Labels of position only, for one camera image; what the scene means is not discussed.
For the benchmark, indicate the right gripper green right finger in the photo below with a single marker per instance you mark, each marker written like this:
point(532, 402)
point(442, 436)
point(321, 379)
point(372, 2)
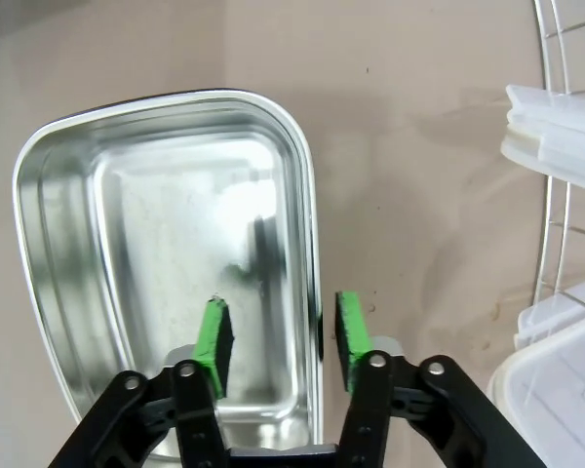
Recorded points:
point(353, 336)

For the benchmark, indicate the clear plastic clip lid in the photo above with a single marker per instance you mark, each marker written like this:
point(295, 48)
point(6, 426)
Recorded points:
point(556, 390)
point(556, 131)

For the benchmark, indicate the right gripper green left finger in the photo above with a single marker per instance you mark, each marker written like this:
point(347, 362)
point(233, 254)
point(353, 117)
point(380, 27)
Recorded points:
point(209, 341)

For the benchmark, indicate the rectangular stainless steel container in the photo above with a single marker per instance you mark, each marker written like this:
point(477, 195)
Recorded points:
point(151, 195)

